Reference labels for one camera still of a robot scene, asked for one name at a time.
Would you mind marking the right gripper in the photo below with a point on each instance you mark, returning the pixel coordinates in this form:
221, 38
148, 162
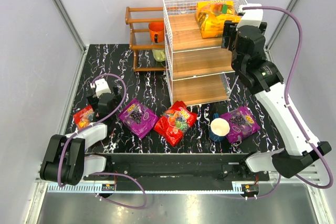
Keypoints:
227, 34

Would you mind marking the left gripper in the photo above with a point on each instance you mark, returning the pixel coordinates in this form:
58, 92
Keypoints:
92, 104

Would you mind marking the yellow mango candy bag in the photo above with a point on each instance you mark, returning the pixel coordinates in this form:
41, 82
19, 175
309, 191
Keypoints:
211, 16

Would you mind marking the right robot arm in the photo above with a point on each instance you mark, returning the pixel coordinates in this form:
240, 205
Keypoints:
263, 80

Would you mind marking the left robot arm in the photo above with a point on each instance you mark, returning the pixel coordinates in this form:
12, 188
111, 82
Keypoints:
69, 162

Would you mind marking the small red candy bag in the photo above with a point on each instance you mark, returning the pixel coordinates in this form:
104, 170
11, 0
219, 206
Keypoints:
83, 117

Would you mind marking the left purple candy bag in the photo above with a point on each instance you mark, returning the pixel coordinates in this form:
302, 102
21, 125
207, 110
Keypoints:
138, 118

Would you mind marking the purple candy bag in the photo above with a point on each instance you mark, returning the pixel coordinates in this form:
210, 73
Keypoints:
242, 124
138, 118

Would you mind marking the large red candy bag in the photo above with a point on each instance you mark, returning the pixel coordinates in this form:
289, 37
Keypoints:
175, 122

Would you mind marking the right purple candy bag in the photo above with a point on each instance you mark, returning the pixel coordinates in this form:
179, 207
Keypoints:
242, 124

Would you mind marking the light green mug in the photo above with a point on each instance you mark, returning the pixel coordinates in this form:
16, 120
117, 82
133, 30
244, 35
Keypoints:
159, 55

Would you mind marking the orange mug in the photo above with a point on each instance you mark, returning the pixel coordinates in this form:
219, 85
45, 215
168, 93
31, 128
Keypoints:
156, 30

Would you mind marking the brown wooden rack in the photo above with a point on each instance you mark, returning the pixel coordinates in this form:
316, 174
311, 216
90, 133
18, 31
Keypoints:
136, 48

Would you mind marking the blue white cup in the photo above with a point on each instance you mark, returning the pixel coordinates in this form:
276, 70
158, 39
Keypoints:
219, 128

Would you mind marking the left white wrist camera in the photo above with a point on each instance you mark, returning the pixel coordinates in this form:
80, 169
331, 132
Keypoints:
100, 87

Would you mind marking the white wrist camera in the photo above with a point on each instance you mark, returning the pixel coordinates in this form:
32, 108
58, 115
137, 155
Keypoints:
100, 87
250, 17

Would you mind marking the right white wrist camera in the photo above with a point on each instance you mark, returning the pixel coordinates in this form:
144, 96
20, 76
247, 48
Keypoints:
250, 17

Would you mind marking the white wire wooden shelf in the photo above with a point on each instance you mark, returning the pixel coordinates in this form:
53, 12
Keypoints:
194, 90

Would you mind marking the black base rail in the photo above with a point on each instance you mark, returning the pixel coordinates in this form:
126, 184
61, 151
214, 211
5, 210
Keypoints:
180, 172

